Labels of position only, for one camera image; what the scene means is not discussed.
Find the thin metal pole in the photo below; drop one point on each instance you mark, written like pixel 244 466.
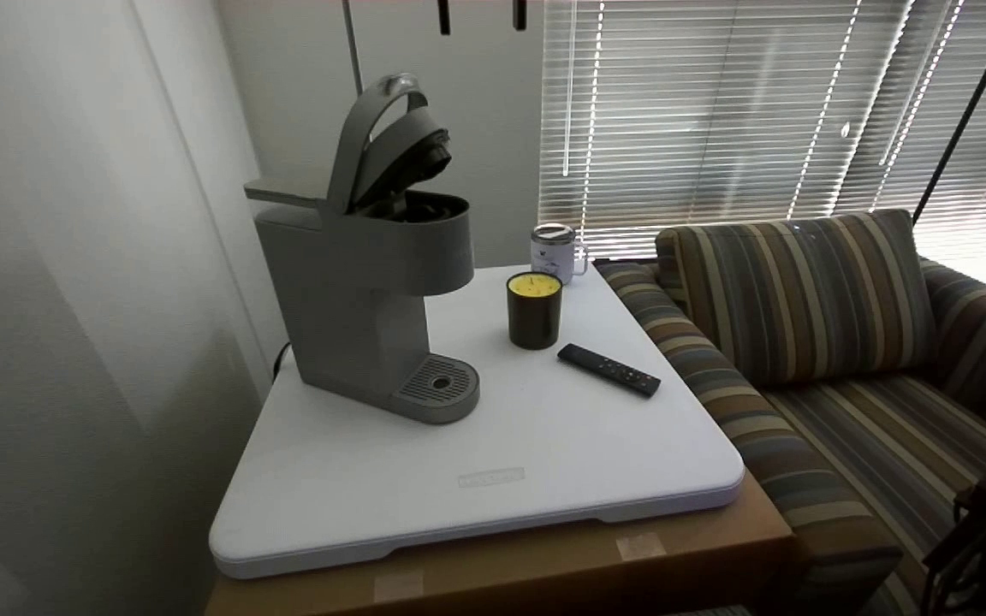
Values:
pixel 351 44

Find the black candle jar yellow wax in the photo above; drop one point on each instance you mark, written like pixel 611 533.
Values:
pixel 535 313

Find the thin black pole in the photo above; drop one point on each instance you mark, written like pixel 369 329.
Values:
pixel 971 115

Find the white metal mug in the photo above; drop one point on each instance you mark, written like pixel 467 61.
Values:
pixel 563 259

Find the black remote control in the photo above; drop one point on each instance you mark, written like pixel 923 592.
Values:
pixel 611 369

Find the striped fabric sofa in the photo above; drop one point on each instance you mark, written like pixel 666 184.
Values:
pixel 812 296

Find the grey coffee maker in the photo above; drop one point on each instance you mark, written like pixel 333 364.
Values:
pixel 357 296

